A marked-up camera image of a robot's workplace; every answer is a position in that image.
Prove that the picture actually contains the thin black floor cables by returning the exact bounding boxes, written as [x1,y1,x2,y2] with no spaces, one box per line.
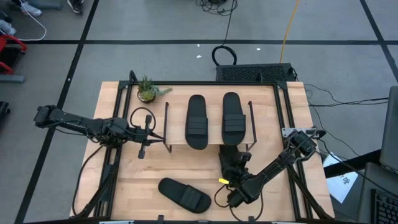
[304,83,389,108]

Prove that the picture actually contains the white shoe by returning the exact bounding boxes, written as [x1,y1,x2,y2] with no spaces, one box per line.
[19,1,42,18]

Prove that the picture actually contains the dark round plant pot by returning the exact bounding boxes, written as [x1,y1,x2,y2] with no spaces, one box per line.
[137,90,157,105]

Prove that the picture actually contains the wooden shelf with black legs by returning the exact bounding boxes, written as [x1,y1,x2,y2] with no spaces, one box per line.
[162,100,257,154]

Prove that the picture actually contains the grey shoe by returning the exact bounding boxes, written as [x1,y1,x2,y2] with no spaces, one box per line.
[0,19,17,36]

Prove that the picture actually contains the white floor cable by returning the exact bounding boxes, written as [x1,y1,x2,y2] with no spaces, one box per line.
[17,0,47,42]

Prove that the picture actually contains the long black table cable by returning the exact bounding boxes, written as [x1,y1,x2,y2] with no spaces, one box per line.
[72,144,105,217]

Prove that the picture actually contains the black shoe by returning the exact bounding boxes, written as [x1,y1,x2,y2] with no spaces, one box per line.
[67,0,85,15]

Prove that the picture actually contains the grey laptop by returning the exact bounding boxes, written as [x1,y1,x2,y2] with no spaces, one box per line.
[379,86,398,175]

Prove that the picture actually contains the black metal table frame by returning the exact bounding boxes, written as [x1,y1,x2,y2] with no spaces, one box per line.
[70,70,336,223]

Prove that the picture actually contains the black coiled floor cable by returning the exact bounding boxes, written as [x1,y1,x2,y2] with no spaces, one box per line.
[211,6,239,67]

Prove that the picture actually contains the black chair caster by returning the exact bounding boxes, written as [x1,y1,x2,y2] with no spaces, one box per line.
[0,101,11,123]

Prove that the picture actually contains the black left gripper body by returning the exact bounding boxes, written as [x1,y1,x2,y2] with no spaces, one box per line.
[126,115,152,159]

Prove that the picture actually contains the green succulent plant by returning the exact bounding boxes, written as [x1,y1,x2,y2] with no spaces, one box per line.
[136,76,174,100]

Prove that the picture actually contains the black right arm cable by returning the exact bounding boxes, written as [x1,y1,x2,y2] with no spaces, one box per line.
[213,184,265,223]

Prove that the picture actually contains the white paper sheet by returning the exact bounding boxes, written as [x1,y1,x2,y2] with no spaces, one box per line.
[322,151,359,204]

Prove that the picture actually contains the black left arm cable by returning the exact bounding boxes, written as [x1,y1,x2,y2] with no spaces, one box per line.
[129,106,157,129]

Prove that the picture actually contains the grey side desk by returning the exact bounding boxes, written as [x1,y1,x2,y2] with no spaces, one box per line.
[357,161,398,224]

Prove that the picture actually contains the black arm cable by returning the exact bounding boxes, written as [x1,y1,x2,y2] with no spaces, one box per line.
[213,184,265,223]
[129,106,157,129]

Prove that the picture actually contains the black side table bar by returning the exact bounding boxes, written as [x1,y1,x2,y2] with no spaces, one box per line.
[323,149,382,179]

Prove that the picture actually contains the black perforated computer case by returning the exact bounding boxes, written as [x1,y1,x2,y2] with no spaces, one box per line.
[215,63,297,83]

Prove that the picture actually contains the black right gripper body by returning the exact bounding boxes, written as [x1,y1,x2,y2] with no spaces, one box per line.
[221,152,254,187]

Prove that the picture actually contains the yellow cable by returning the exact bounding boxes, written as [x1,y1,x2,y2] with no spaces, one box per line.
[279,0,303,64]

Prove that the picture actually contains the black keyboard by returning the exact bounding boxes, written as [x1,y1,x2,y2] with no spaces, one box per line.
[369,188,398,224]

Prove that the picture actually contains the grey flat board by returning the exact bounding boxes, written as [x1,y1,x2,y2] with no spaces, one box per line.
[0,74,25,83]

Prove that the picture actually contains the red chair base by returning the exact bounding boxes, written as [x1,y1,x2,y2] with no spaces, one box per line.
[0,34,28,75]

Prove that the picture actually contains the tangled black cable bundle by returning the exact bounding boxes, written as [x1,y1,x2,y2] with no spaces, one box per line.
[195,0,239,17]

